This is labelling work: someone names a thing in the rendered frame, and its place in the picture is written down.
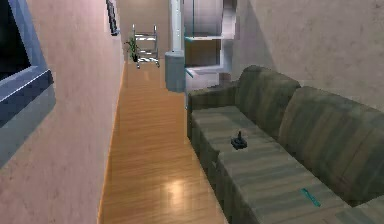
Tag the black atari joystick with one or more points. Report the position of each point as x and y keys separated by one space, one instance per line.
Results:
x=238 y=142

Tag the white glass shelf unit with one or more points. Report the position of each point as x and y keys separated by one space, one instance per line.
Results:
x=208 y=40

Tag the green house plant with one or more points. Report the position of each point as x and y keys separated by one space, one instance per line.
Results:
x=133 y=48

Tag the grey-green striped sofa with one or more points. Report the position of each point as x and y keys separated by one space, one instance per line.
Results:
x=266 y=173

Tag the blue framed window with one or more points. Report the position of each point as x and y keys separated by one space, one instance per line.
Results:
x=20 y=76

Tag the dark framed wall picture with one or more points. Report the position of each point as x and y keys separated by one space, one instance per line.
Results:
x=112 y=17

